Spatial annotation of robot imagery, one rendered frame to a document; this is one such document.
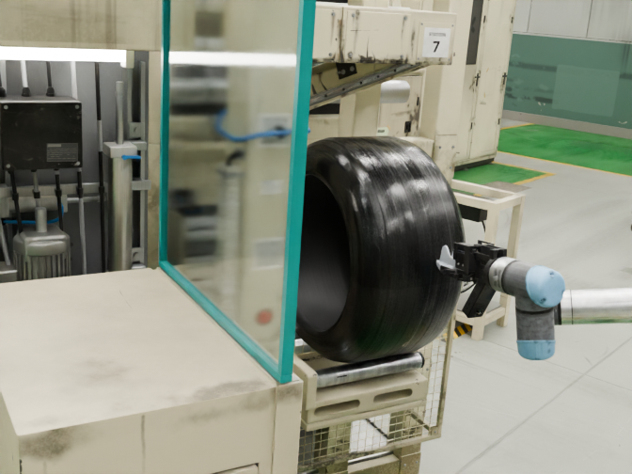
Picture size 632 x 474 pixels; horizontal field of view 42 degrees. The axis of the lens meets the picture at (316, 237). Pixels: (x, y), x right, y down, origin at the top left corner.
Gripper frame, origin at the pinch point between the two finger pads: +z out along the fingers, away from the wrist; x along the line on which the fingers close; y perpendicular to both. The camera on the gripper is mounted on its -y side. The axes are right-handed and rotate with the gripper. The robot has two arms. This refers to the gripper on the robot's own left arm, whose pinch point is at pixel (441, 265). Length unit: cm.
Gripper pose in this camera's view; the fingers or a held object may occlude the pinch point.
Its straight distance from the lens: 191.4
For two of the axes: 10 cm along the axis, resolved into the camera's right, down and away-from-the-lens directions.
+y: 0.1, -9.8, -1.8
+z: -4.8, -1.6, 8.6
